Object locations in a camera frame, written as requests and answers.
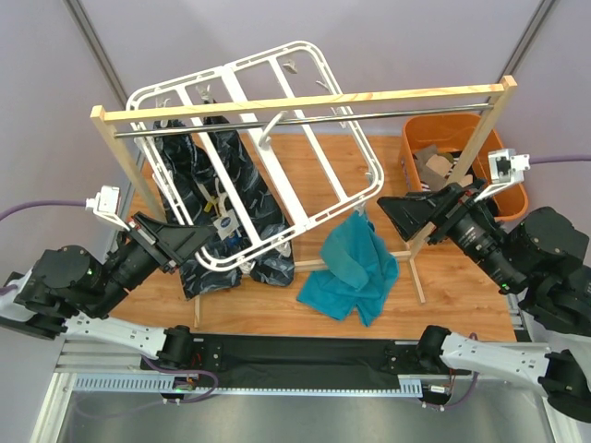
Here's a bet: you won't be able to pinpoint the white plastic clip hanger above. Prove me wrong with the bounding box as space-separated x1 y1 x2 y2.
126 41 385 271

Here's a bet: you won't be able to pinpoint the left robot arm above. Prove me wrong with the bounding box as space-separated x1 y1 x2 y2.
1 212 215 370

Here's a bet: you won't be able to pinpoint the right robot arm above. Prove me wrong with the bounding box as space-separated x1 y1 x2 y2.
378 179 590 423

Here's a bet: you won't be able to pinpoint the orange laundry basket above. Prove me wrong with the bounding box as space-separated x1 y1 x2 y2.
399 113 529 222

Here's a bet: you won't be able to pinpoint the dark patterned shorts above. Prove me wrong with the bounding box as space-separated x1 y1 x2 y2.
155 130 295 300

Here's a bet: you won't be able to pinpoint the teal towel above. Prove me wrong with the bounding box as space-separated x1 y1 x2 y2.
296 211 400 328

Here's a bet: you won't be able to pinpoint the wooden clothes rack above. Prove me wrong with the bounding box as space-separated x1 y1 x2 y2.
90 75 518 329

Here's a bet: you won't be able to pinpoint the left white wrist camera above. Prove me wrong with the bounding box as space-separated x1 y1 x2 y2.
85 186 130 232

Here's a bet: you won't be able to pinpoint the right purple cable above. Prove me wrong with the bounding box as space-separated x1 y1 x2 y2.
530 155 591 165

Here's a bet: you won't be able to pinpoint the purple cable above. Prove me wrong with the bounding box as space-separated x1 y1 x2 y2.
0 198 90 222
530 155 591 165

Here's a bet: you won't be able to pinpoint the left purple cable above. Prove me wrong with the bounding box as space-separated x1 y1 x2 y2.
0 198 90 222

